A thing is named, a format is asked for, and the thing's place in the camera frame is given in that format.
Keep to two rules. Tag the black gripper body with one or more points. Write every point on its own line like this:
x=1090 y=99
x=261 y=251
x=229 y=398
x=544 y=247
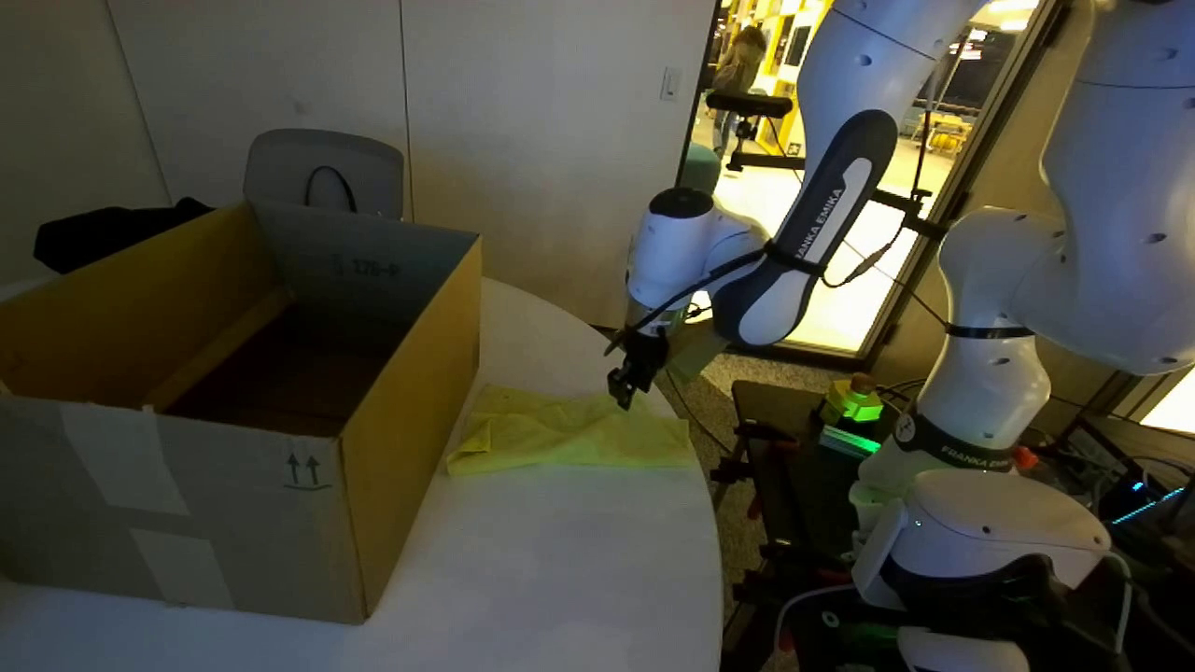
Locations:
x=646 y=354

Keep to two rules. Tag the yellow microfiber towel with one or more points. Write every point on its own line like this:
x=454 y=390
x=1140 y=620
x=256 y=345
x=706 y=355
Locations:
x=560 y=436

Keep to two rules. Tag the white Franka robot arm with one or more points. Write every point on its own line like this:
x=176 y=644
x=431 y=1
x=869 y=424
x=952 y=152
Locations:
x=1097 y=227

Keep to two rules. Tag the green lit control box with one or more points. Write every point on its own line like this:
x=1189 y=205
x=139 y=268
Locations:
x=854 y=416

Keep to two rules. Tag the open cardboard box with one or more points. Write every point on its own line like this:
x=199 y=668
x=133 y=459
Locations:
x=188 y=497

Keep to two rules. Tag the green round stool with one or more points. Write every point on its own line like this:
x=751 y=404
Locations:
x=695 y=169

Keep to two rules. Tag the black hallway office chair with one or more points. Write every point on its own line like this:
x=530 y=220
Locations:
x=748 y=114

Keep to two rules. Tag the grey chair backrest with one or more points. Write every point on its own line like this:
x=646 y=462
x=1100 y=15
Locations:
x=321 y=169

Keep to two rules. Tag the black clothing pile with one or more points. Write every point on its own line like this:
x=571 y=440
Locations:
x=113 y=231

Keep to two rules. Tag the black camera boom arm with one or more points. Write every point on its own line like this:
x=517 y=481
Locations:
x=929 y=213

